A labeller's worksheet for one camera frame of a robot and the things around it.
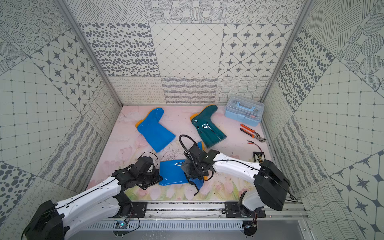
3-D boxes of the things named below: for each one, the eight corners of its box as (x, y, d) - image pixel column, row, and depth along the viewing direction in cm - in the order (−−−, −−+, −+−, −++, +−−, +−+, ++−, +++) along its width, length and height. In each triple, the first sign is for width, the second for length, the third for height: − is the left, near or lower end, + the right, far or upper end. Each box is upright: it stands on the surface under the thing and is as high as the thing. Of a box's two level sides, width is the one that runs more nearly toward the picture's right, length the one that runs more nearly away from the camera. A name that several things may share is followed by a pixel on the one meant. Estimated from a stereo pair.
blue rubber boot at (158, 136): (134, 127, 109) (131, 122, 104) (159, 111, 120) (158, 105, 115) (158, 153, 96) (156, 148, 91) (184, 132, 107) (183, 127, 102)
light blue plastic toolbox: (221, 113, 118) (223, 103, 109) (235, 100, 127) (238, 90, 119) (251, 132, 106) (255, 122, 97) (264, 116, 115) (269, 106, 107)
